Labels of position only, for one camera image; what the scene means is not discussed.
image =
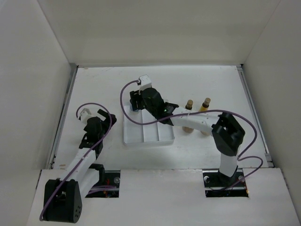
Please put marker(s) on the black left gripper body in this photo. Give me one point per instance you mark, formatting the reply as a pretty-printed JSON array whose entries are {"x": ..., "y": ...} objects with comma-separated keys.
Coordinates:
[{"x": 104, "y": 128}]

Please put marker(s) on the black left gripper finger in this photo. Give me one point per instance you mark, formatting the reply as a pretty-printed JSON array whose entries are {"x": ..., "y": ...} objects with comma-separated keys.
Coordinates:
[
  {"x": 113, "y": 119},
  {"x": 103, "y": 113}
]

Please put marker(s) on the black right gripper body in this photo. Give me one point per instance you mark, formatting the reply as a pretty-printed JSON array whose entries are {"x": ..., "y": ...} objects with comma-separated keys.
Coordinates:
[{"x": 150, "y": 109}]

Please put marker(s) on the brown bottle yellow label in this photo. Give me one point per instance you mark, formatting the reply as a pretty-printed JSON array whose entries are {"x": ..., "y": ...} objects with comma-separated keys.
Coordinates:
[{"x": 189, "y": 104}]

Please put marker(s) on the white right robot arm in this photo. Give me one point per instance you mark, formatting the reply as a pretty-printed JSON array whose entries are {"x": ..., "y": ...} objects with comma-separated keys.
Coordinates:
[{"x": 227, "y": 133}]

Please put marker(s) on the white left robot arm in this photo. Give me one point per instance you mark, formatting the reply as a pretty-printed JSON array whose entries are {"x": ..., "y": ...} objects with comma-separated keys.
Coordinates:
[{"x": 63, "y": 196}]

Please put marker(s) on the white three-compartment tray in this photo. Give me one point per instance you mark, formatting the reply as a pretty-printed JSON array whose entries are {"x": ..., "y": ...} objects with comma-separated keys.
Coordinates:
[{"x": 156, "y": 134}]

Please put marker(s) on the pink-cap spice bottle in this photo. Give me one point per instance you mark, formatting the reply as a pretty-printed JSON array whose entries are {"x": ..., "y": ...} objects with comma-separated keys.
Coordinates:
[{"x": 187, "y": 129}]

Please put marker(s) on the beige spice bottle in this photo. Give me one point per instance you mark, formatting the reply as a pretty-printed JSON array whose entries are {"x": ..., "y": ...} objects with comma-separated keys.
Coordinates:
[{"x": 207, "y": 132}]

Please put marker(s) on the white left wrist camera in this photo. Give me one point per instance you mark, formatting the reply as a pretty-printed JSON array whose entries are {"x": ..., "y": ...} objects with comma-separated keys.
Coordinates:
[{"x": 84, "y": 115}]

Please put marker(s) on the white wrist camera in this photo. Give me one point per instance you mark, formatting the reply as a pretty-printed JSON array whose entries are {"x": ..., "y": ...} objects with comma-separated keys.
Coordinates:
[
  {"x": 84, "y": 115},
  {"x": 144, "y": 82}
]

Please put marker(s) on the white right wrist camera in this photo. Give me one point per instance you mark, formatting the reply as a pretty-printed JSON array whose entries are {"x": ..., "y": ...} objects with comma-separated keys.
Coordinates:
[{"x": 144, "y": 82}]

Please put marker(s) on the left aluminium frame rail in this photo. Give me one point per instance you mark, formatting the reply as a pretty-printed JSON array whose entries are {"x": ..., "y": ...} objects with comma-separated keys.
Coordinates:
[{"x": 64, "y": 109}]

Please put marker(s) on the aluminium frame rail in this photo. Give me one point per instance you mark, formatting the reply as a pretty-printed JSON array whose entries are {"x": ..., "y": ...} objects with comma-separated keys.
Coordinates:
[
  {"x": 255, "y": 119},
  {"x": 64, "y": 109}
]

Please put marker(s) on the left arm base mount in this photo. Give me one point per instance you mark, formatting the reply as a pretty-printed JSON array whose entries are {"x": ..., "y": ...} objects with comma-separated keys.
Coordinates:
[{"x": 108, "y": 184}]

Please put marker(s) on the right aluminium frame rail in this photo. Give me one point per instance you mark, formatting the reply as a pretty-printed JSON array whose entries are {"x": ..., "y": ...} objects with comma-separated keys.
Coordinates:
[{"x": 255, "y": 119}]

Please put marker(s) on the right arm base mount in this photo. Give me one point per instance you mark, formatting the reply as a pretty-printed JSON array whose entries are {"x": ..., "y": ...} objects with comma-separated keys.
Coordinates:
[{"x": 218, "y": 185}]

